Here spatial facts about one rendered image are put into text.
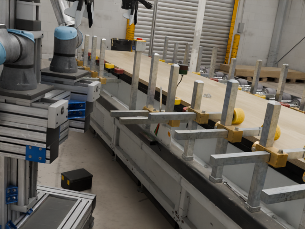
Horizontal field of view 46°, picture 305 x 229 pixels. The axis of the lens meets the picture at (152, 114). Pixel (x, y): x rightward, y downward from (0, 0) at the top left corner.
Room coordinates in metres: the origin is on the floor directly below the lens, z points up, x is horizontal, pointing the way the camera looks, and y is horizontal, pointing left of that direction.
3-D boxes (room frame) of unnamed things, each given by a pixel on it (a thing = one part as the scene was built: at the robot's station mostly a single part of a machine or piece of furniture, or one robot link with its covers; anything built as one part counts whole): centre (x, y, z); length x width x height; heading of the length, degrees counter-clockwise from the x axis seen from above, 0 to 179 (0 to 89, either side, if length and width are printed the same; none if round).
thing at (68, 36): (1.96, 0.51, 1.21); 0.13 x 0.12 x 0.14; 1
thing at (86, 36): (3.50, 0.71, 0.89); 0.04 x 0.04 x 0.48; 27
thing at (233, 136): (1.49, -0.33, 0.95); 0.14 x 0.06 x 0.05; 27
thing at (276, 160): (1.26, -0.45, 0.95); 0.14 x 0.06 x 0.05; 27
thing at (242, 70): (10.07, -2.92, 0.23); 2.41 x 0.77 x 0.17; 115
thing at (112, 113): (2.11, 0.05, 0.81); 0.44 x 0.03 x 0.04; 117
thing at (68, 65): (1.95, 0.51, 1.09); 0.15 x 0.15 x 0.10
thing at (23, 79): (1.46, 0.57, 1.09); 0.15 x 0.15 x 0.10
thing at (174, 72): (1.95, -0.09, 0.91); 0.04 x 0.04 x 0.48; 27
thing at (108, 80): (3.00, 0.51, 0.80); 0.44 x 0.03 x 0.04; 117
